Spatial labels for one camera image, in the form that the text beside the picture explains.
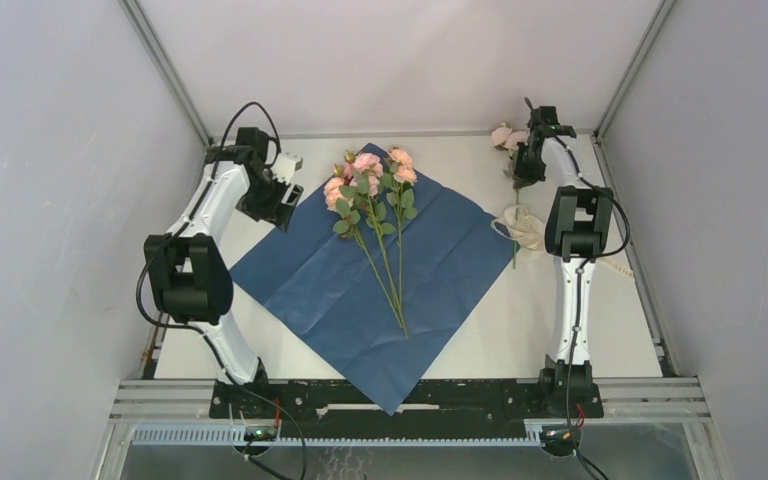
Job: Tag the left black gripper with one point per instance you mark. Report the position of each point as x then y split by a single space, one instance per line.
277 212

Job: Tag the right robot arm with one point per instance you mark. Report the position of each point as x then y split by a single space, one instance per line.
576 235

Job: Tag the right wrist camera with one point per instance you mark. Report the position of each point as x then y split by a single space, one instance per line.
544 122

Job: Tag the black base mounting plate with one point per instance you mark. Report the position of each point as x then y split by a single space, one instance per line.
369 426

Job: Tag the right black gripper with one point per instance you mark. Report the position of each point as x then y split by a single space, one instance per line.
523 173

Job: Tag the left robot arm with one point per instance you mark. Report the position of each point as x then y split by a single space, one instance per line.
190 282

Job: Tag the blue wrapping paper sheet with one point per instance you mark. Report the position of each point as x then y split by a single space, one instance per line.
429 304

